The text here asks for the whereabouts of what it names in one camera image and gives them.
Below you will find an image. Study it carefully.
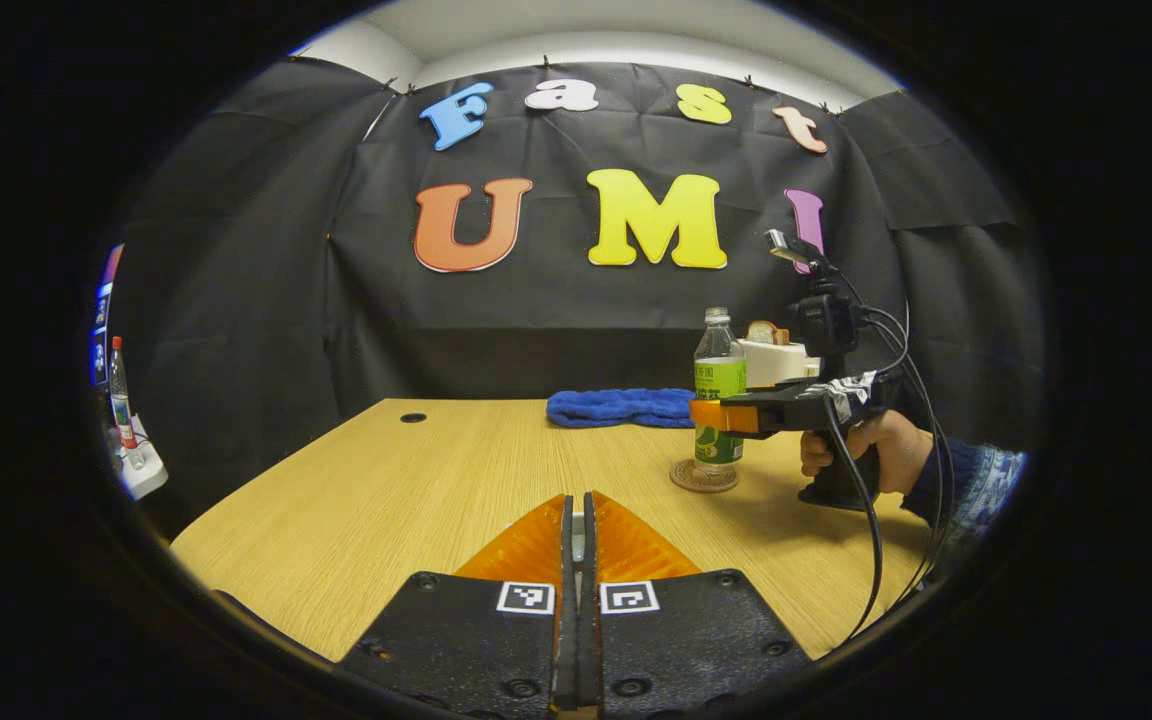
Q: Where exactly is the computer monitor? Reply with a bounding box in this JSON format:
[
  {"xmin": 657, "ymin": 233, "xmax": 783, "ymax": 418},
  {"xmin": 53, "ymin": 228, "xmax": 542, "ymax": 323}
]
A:
[{"xmin": 89, "ymin": 243, "xmax": 125, "ymax": 389}]

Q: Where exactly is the black backdrop cloth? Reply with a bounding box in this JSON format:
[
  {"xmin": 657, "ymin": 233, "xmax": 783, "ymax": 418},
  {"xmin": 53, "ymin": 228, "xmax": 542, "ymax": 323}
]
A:
[{"xmin": 106, "ymin": 55, "xmax": 1047, "ymax": 531}]

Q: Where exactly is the round brown coaster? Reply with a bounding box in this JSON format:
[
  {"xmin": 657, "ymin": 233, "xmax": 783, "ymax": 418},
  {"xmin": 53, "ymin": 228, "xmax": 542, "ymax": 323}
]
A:
[{"xmin": 669, "ymin": 458, "xmax": 741, "ymax": 494}]

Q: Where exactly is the red cap plastic bottle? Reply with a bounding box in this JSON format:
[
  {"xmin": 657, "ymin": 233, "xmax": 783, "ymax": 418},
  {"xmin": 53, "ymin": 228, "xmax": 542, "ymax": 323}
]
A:
[{"xmin": 108, "ymin": 336, "xmax": 139, "ymax": 451}]

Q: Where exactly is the green label water bottle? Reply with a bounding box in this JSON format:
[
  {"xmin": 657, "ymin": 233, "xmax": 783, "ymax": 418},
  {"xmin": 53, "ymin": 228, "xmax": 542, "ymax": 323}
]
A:
[{"xmin": 693, "ymin": 307, "xmax": 748, "ymax": 476}]

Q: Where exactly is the white power strip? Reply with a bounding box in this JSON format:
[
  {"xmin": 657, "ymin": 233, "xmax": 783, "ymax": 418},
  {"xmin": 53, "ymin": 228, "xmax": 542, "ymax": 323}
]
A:
[{"xmin": 111, "ymin": 415, "xmax": 169, "ymax": 501}]

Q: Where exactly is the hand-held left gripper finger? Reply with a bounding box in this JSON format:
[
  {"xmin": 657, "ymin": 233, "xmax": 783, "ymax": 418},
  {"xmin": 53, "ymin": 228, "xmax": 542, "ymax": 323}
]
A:
[
  {"xmin": 334, "ymin": 492, "xmax": 578, "ymax": 720},
  {"xmin": 578, "ymin": 490, "xmax": 817, "ymax": 720}
]

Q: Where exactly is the white toaster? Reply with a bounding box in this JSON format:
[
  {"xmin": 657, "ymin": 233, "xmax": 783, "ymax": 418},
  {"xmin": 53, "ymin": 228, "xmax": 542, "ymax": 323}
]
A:
[{"xmin": 736, "ymin": 338, "xmax": 822, "ymax": 389}]

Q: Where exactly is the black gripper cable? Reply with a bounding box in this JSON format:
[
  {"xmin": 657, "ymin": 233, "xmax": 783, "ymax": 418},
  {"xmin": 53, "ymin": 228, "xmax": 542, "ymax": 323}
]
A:
[
  {"xmin": 861, "ymin": 310, "xmax": 955, "ymax": 606},
  {"xmin": 821, "ymin": 420, "xmax": 885, "ymax": 646}
]

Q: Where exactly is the blue towel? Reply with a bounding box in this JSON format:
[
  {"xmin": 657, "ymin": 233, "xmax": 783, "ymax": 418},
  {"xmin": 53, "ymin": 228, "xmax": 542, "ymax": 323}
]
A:
[{"xmin": 546, "ymin": 388, "xmax": 697, "ymax": 430}]

